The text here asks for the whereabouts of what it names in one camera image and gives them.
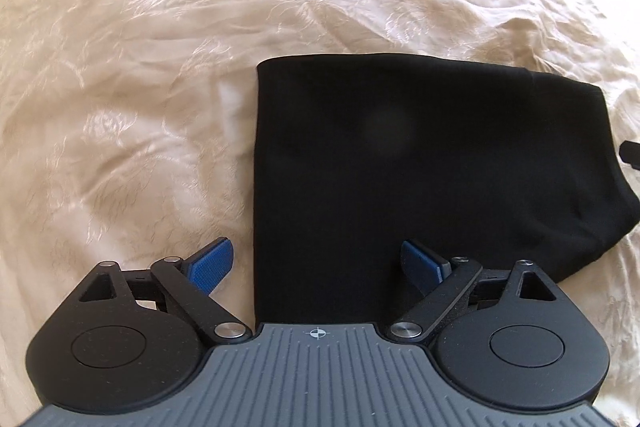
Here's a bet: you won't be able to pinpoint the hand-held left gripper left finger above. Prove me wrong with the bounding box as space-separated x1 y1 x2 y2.
75 237 252 342

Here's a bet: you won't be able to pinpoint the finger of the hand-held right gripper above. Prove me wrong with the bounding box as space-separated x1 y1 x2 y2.
618 139 640 168

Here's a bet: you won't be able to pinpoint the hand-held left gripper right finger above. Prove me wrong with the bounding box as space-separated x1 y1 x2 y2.
389 239 565 342

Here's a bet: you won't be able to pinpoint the black pants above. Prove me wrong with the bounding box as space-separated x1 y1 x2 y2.
252 53 640 334

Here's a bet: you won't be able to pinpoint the cream satin bedspread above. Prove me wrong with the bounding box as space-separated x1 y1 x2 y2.
0 0 640 418

